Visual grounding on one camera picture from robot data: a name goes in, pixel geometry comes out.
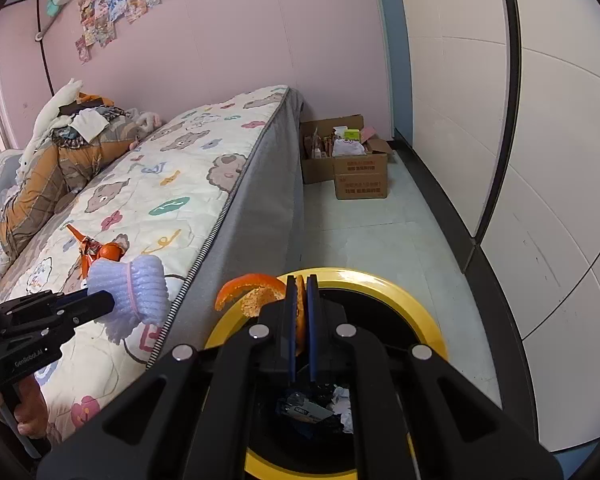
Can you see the white pink cloth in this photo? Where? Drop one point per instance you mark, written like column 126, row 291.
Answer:
column 349, row 148

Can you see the white goose plush toy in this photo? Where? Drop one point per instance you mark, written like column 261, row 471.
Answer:
column 50, row 110

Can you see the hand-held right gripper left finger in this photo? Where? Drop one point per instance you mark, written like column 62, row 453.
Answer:
column 291, row 330

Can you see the white tissue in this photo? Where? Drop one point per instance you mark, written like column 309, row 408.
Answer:
column 342, row 402

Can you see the curled orange peel strip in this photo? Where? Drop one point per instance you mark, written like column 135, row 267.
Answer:
column 235, row 287

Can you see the bear print bed quilt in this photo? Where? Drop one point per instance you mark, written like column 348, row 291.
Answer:
column 180, row 170

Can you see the blue white wrapper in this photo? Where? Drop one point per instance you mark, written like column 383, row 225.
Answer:
column 305, row 412

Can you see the yellow round trash bin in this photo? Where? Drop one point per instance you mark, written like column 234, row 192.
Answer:
column 360, row 277

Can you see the purple foam fruit net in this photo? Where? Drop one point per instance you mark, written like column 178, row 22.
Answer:
column 140, row 285

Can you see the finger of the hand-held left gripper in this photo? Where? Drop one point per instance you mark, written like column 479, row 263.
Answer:
column 72, row 297
column 92, row 306

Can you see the dark clothes pile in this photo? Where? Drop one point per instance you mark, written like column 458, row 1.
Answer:
column 112, row 115

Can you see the person's left hand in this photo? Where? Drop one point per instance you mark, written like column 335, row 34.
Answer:
column 32, row 410

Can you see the open cardboard box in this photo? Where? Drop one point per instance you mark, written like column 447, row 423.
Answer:
column 315, row 170

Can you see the orange white striped sock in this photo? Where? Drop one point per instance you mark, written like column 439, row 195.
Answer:
column 87, row 255

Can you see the grey mattress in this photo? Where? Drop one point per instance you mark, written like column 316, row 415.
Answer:
column 260, row 210

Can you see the orange peel piece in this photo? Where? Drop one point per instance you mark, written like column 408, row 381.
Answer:
column 112, row 252

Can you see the green small packet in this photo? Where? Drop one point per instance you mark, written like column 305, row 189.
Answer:
column 352, row 135

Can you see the orange grey folded quilt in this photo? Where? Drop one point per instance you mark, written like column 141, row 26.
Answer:
column 55, row 175

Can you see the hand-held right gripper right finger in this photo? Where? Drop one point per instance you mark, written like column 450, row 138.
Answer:
column 314, row 330

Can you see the printed cardboard box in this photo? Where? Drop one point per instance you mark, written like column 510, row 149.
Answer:
column 362, row 177

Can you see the white folded cloth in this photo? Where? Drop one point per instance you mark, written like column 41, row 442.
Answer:
column 90, row 125

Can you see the pink white plush toy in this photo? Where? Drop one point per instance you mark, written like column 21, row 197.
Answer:
column 147, row 119

